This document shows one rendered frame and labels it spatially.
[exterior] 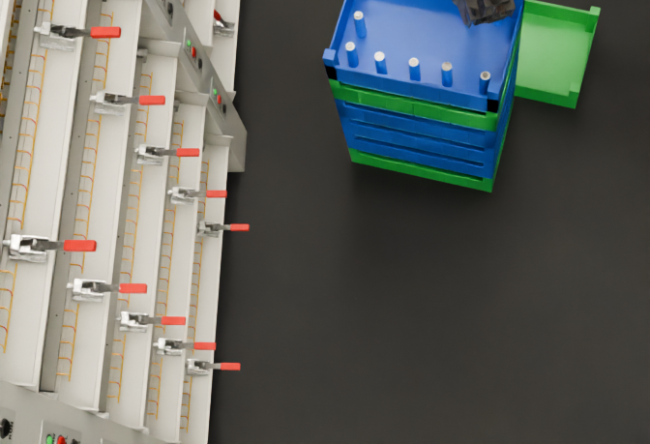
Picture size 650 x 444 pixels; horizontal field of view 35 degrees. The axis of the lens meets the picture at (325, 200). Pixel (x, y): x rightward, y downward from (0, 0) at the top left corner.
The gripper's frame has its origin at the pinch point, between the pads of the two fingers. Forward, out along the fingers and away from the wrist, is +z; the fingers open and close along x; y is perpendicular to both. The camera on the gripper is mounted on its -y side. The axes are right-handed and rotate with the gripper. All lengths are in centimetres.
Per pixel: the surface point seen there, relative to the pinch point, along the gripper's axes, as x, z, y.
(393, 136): -17.8, 27.9, 15.4
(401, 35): -12.3, 9.9, 0.9
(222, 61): -47, 38, -11
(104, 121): -58, -28, 10
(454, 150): -7.5, 26.6, 21.2
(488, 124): -2.0, 10.5, 20.1
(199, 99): -50, 12, 1
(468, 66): -2.9, 7.5, 9.9
